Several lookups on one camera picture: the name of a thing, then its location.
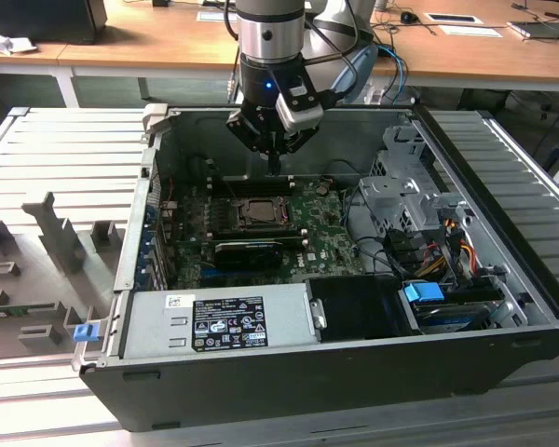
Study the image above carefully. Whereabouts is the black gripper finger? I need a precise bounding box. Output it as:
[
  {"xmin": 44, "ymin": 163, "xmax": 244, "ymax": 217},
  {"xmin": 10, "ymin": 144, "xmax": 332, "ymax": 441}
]
[
  {"xmin": 226, "ymin": 107, "xmax": 275, "ymax": 176},
  {"xmin": 274, "ymin": 125, "xmax": 319, "ymax": 176}
]

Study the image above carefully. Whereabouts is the silver green CPU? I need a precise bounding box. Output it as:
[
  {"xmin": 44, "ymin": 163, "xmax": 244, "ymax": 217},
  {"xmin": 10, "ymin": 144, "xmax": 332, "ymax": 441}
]
[{"xmin": 245, "ymin": 200, "xmax": 283, "ymax": 222}]

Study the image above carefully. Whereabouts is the metal socket cover frame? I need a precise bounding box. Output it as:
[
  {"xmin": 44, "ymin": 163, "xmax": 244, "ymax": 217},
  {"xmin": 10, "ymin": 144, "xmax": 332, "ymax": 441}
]
[{"xmin": 230, "ymin": 196, "xmax": 295, "ymax": 229}]

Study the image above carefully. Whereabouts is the CPU socket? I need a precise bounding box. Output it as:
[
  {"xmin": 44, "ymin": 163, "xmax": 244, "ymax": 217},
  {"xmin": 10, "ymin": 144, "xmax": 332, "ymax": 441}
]
[{"xmin": 225, "ymin": 194, "xmax": 299, "ymax": 231}]

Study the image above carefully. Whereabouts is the blue expansion slot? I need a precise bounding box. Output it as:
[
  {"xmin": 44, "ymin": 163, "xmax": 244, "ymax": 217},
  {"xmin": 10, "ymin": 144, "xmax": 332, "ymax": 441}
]
[{"xmin": 198, "ymin": 264, "xmax": 225, "ymax": 283}]

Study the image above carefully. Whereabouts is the white paper sheet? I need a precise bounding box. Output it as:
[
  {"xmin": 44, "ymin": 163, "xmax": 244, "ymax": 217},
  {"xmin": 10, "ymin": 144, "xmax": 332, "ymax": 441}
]
[
  {"xmin": 438, "ymin": 24, "xmax": 505, "ymax": 39},
  {"xmin": 195, "ymin": 8, "xmax": 239, "ymax": 23}
]

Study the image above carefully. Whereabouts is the pale blue teach pendant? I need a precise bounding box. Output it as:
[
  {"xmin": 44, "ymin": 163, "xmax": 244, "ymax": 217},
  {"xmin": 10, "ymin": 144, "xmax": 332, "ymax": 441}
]
[{"xmin": 330, "ymin": 41, "xmax": 379, "ymax": 102}]

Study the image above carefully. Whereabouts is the grey plastic case latch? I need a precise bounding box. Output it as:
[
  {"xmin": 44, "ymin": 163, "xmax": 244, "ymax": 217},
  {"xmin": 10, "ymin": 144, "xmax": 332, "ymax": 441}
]
[{"xmin": 142, "ymin": 102, "xmax": 170, "ymax": 137}]

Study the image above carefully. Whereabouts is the silver drive cage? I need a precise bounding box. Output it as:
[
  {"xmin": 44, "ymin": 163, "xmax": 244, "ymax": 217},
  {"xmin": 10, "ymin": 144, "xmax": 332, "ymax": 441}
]
[{"xmin": 356, "ymin": 124, "xmax": 481, "ymax": 243}]

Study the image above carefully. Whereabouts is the green motherboard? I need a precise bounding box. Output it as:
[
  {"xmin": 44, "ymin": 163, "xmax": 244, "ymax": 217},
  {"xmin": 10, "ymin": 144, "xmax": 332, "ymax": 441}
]
[{"xmin": 160, "ymin": 174, "xmax": 378, "ymax": 290}]

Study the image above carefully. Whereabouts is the wooden desk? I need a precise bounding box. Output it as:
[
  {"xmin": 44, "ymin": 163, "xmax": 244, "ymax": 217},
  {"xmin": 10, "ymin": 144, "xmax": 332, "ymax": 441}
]
[
  {"xmin": 367, "ymin": 0, "xmax": 559, "ymax": 94},
  {"xmin": 0, "ymin": 0, "xmax": 243, "ymax": 111}
]

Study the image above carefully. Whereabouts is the black graphics card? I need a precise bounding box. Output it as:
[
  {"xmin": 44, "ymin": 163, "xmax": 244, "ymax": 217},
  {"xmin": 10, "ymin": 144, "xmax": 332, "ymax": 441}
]
[{"xmin": 212, "ymin": 237, "xmax": 284, "ymax": 272}]

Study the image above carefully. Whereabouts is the black drive connector block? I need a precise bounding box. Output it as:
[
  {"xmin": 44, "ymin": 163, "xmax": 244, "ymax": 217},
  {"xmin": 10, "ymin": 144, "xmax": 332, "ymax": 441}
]
[{"xmin": 382, "ymin": 228, "xmax": 425, "ymax": 276}]

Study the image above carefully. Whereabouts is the black plastic shroud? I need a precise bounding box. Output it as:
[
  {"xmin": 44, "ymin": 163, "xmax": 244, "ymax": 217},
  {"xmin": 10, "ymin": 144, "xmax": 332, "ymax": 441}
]
[{"xmin": 304, "ymin": 273, "xmax": 418, "ymax": 345}]

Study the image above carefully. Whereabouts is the hard disk blue carrier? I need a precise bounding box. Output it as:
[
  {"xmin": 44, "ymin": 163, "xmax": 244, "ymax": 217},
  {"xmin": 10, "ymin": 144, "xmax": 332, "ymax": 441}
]
[{"xmin": 402, "ymin": 282, "xmax": 507, "ymax": 336}]

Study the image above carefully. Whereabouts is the silver power supply unit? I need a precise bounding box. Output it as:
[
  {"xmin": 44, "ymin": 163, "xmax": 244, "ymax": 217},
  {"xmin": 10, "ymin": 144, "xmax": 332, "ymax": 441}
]
[{"xmin": 118, "ymin": 282, "xmax": 328, "ymax": 360}]

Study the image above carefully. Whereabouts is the grey parts rack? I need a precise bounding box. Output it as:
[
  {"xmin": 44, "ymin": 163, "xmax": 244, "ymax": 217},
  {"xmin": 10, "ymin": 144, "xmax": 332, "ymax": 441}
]
[{"xmin": 0, "ymin": 189, "xmax": 128, "ymax": 362}]

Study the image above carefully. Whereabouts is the black computer box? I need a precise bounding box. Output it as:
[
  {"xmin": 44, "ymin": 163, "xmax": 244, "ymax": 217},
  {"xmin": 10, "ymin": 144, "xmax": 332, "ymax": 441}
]
[{"xmin": 0, "ymin": 0, "xmax": 108, "ymax": 47}]

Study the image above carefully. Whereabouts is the crumpled white paper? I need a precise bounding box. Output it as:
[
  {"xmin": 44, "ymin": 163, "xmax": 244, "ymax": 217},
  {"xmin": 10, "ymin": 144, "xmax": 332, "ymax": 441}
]
[{"xmin": 0, "ymin": 25, "xmax": 37, "ymax": 57}]

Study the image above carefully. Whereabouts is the black silver PC case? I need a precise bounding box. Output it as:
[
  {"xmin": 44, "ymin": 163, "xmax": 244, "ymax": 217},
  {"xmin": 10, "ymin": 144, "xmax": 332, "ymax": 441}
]
[{"xmin": 72, "ymin": 104, "xmax": 559, "ymax": 434}]

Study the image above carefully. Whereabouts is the blue plastic latch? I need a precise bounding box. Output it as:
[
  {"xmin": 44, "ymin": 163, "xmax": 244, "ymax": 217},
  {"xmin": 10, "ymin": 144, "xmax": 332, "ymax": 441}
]
[{"xmin": 73, "ymin": 323, "xmax": 99, "ymax": 345}]

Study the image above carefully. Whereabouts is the green RAM stick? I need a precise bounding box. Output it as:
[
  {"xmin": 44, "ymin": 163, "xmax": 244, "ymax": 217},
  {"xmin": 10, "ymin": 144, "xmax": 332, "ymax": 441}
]
[{"xmin": 0, "ymin": 305, "xmax": 60, "ymax": 320}]

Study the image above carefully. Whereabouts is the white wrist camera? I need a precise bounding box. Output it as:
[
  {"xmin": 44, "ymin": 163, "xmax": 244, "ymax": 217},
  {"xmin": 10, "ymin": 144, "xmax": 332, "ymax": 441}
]
[{"xmin": 274, "ymin": 77, "xmax": 326, "ymax": 135}]

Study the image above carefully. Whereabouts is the thin red wire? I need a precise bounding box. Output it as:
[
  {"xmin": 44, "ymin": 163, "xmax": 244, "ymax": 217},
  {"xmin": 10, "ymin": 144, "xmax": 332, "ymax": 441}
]
[{"xmin": 161, "ymin": 176, "xmax": 181, "ymax": 209}]

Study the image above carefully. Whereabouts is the blue network cable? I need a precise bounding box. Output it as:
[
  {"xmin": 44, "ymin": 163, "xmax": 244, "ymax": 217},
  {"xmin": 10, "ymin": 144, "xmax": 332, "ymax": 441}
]
[{"xmin": 375, "ymin": 42, "xmax": 409, "ymax": 104}]

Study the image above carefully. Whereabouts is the red power wire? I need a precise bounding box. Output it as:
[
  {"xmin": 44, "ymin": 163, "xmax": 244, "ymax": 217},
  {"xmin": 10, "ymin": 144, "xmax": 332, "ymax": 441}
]
[{"xmin": 416, "ymin": 246, "xmax": 448, "ymax": 278}]

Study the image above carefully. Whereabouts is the yellow power wire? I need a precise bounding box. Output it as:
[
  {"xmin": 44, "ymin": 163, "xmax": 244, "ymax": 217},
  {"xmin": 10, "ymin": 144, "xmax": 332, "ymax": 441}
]
[{"xmin": 451, "ymin": 237, "xmax": 479, "ymax": 278}]

